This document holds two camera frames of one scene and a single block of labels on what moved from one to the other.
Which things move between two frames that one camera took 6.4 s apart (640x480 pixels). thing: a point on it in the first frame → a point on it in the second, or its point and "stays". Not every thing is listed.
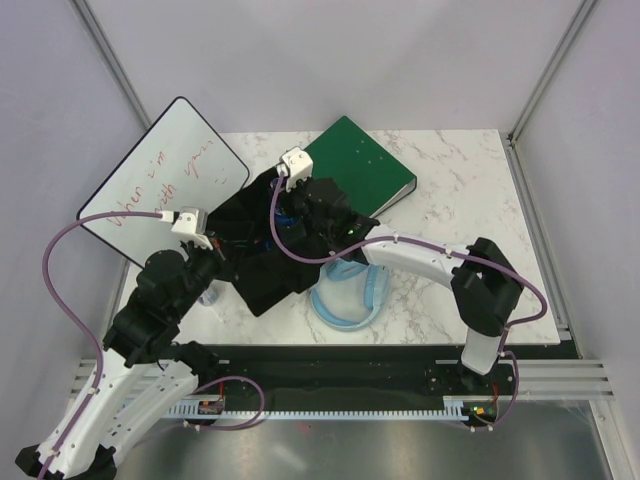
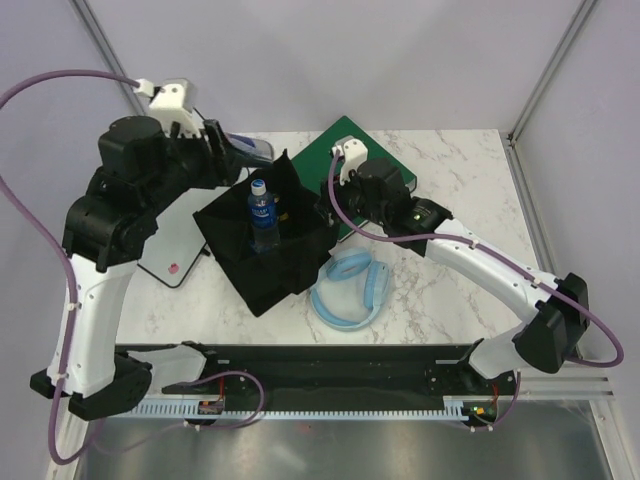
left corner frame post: x=106 y=50 stays
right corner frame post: x=582 y=16 stays
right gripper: x=289 y=195 → x=325 y=205
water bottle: x=287 y=221 → x=262 y=209
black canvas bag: x=267 y=258 stays
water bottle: x=208 y=297 → x=258 y=147
